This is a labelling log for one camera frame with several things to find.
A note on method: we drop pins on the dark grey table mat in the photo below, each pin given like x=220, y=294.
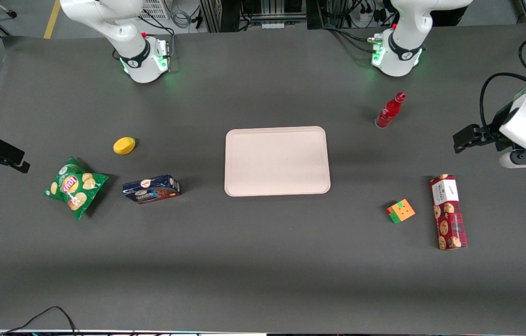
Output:
x=262, y=261

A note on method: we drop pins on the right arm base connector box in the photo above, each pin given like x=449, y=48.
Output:
x=162, y=55

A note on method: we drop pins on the white vented box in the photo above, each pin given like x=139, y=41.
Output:
x=155, y=8

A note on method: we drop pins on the red soda bottle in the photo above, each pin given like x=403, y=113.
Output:
x=389, y=112

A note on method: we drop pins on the beige plastic tray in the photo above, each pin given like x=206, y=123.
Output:
x=277, y=161

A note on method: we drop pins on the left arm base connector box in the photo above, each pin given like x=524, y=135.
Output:
x=376, y=49

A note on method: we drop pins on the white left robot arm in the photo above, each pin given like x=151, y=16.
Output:
x=400, y=51

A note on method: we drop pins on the blue cookie box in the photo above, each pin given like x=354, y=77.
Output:
x=151, y=189

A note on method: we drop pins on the aluminium equipment rack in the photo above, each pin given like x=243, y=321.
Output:
x=225, y=11

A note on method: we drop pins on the orange green puzzle cube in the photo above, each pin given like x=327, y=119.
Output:
x=401, y=211

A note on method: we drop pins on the yellow lemon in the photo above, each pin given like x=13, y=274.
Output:
x=124, y=145

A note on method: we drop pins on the white power strip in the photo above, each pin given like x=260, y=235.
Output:
x=273, y=25

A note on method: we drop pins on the green chips bag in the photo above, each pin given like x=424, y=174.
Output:
x=75, y=187

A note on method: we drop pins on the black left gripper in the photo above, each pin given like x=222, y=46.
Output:
x=493, y=130

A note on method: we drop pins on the red cookie box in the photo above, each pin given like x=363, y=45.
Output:
x=449, y=214

